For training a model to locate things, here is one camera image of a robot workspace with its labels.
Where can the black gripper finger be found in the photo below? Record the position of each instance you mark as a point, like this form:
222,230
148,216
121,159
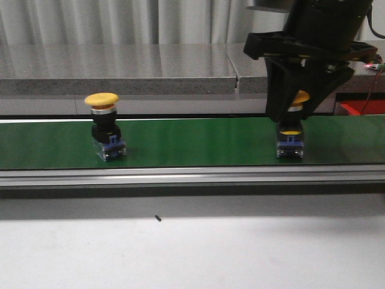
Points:
319,82
283,85

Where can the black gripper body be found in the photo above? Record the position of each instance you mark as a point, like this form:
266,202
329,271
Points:
331,47

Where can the yellow mushroom push button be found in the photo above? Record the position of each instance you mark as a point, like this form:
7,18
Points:
289,131
107,137

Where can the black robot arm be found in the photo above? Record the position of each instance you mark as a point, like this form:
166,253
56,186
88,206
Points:
315,17

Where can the red plastic tray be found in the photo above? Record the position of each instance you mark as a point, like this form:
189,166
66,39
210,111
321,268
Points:
356,108

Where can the small green circuit board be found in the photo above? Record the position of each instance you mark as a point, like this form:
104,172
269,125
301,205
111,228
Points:
376,64

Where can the green conveyor belt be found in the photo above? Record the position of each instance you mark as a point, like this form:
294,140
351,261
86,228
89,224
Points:
192,143

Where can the grey stone counter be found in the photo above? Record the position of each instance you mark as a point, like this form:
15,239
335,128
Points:
53,80

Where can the white curtain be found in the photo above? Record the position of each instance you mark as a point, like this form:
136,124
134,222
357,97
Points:
133,22

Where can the aluminium conveyor frame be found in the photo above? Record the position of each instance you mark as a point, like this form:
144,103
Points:
294,179

